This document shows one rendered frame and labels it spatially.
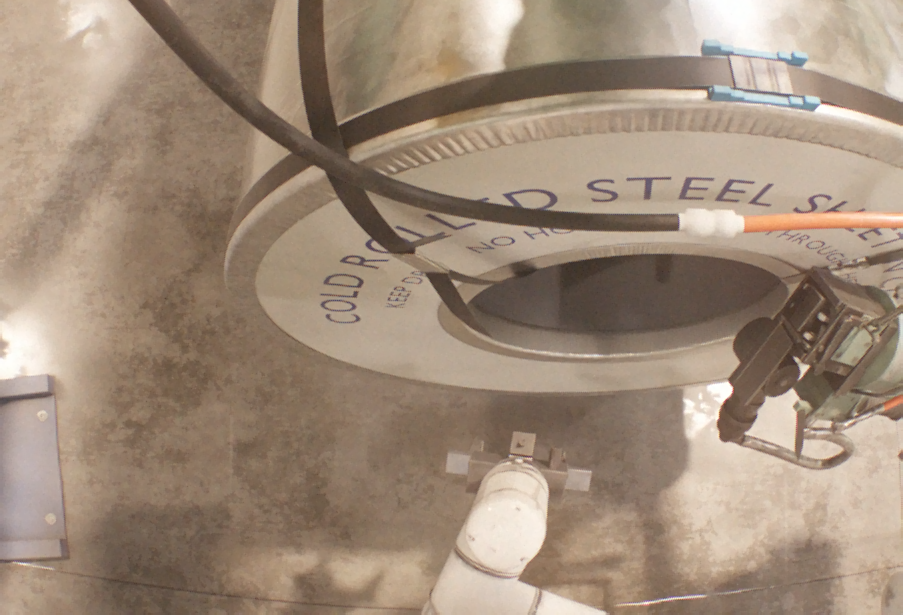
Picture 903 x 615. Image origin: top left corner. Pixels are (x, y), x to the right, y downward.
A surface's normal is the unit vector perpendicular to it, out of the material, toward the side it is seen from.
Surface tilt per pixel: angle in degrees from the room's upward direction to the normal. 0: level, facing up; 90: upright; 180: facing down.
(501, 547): 23
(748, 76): 2
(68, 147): 0
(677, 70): 17
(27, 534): 0
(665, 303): 30
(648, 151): 90
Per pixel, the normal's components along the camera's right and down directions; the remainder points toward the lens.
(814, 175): 0.00, 0.95
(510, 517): -0.08, 0.03
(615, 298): -0.09, -0.33
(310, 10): -0.42, -0.12
